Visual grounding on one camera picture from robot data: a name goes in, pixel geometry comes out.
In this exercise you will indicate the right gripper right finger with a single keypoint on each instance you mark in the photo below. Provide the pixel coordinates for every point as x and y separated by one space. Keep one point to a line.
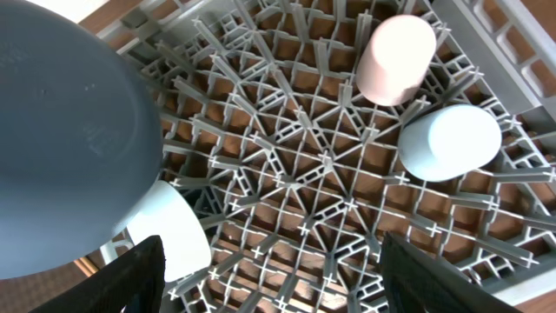
414 282

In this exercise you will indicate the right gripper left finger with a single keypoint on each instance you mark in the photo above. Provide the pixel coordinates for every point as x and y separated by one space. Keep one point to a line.
134 282

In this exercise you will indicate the light blue rice bowl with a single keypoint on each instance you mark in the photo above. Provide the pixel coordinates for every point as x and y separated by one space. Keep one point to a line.
163 211

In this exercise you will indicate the light blue plastic cup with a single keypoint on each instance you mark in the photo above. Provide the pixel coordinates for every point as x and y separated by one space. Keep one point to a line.
449 142

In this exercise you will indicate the dark blue plate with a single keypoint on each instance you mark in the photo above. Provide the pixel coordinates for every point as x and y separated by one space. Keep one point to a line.
81 140

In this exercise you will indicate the pink plastic cup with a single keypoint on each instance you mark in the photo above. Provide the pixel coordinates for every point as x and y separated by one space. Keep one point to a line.
396 59

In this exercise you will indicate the grey dishwasher rack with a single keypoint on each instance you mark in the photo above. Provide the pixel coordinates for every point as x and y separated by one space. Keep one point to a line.
297 177

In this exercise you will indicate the wooden chopstick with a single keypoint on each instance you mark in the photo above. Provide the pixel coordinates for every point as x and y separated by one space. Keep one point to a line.
86 266

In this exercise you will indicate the dark brown serving tray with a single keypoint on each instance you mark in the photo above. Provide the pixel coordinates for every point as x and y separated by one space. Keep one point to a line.
22 294

